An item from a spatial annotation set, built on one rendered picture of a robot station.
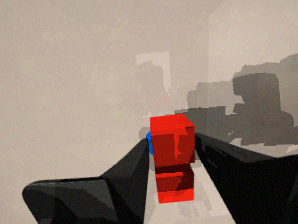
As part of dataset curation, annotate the red cube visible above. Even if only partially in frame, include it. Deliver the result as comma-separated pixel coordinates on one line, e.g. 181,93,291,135
150,114,195,167
155,163,194,204

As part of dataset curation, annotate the blue cube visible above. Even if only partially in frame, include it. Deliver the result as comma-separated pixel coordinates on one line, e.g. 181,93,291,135
146,132,153,155

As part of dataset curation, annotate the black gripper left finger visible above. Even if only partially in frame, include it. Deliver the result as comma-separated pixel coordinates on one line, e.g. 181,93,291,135
22,138,149,224

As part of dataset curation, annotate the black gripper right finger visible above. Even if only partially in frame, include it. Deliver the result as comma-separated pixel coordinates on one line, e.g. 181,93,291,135
194,133,298,224

